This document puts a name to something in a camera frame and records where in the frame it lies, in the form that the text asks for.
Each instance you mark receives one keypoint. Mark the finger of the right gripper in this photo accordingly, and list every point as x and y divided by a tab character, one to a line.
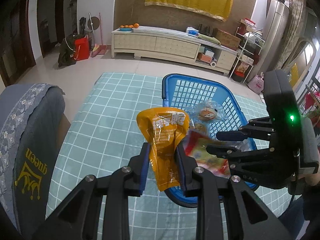
234	155
259	128

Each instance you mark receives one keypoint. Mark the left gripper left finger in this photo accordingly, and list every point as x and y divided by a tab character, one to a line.
77	216

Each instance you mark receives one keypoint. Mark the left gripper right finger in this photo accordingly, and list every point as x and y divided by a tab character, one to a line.
247	217

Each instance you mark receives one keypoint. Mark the large red silver snack bag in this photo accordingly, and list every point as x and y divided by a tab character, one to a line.
195	144

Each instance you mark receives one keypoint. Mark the round squirrel cake packet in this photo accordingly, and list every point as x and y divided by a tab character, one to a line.
199	127

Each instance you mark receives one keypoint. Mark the blue squirrel snack bag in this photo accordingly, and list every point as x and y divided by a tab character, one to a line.
206	112

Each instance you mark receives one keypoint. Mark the orange yellow sauce pouch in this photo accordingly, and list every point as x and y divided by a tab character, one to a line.
163	128

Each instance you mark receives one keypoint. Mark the pink tote bag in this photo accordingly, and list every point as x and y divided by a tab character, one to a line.
256	84

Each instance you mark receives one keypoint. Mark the clothes drying rack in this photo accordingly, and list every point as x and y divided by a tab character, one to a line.
309	103

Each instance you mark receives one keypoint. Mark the blue plastic basket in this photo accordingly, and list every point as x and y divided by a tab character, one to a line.
182	91

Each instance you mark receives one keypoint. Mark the arched floor mirror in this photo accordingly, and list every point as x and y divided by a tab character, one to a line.
299	62

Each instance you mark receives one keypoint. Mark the white metal shelf rack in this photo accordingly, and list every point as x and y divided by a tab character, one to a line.
248	51

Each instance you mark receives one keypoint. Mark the teal checkered tablecloth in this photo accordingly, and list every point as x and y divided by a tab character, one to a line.
104	136

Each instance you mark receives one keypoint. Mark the cardboard box on cabinet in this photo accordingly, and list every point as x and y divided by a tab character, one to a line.
227	40

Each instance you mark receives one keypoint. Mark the green folded cloth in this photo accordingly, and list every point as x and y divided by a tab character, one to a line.
208	38

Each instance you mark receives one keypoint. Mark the standing air conditioner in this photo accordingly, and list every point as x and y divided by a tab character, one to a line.
273	32

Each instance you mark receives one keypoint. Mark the grey chair with cover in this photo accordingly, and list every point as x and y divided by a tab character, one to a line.
30	120

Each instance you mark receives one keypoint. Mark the blue tissue box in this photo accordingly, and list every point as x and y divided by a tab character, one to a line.
192	31

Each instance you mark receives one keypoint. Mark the patterned curtain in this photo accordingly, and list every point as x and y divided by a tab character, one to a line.
293	31

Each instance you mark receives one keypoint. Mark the cream TV cabinet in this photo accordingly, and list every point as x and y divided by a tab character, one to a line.
172	45

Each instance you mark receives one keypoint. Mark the plate of oranges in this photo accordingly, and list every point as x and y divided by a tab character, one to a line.
127	28

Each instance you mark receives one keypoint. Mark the black bag on floor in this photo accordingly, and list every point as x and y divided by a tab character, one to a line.
67	50

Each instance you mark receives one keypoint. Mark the broom and dustpan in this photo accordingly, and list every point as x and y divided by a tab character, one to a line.
96	27

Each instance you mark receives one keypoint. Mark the red paper bag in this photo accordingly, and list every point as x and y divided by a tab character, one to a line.
82	51

